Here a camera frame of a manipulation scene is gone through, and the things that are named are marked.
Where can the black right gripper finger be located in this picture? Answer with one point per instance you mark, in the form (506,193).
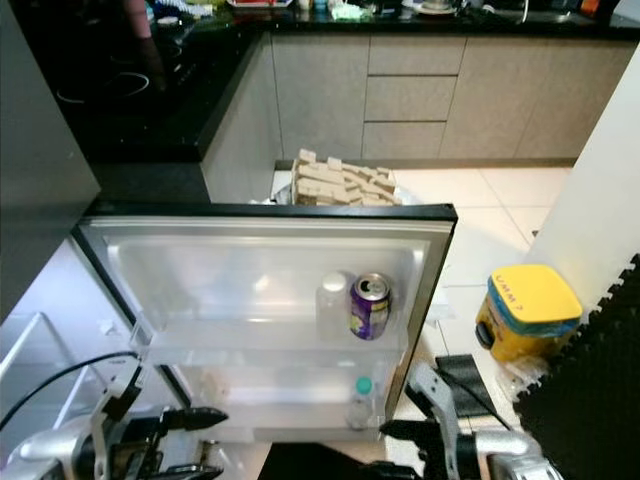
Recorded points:
(395,473)
(405,432)

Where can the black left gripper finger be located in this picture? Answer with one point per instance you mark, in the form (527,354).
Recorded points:
(195,418)
(200,473)

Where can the clear bottle with white cap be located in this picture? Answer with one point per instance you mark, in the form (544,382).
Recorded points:
(333,305)

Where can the stainless steel fridge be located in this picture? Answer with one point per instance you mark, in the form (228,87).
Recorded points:
(250,260)

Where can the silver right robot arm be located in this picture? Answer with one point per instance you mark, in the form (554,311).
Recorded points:
(525,460)

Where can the clear bottle with teal cap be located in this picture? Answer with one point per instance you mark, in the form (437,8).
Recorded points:
(363,385)

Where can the black doormat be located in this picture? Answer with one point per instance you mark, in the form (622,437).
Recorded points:
(310,465)

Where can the black ribbed pad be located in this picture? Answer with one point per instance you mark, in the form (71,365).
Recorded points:
(465,368)

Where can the black foam puzzle mat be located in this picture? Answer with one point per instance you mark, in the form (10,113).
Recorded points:
(590,420)

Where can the purple soda can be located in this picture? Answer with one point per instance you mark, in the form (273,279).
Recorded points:
(370,310)

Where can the yellow lidded container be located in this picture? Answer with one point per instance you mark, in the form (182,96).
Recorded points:
(535,300)

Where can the tan moulded packing insert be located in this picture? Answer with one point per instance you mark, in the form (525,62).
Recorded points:
(345,182)

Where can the grey kitchen cabinet black counter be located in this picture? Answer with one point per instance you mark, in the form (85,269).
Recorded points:
(490,100)

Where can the pink cup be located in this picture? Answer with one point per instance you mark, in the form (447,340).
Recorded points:
(138,15)

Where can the red tray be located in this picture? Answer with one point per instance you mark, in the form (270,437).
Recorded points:
(260,3)

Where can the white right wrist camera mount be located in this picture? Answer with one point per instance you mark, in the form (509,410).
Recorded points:
(435,405)

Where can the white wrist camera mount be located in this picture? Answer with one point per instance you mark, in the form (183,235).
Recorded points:
(110,410)
(435,405)

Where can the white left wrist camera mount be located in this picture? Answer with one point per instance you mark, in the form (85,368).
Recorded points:
(110,410)

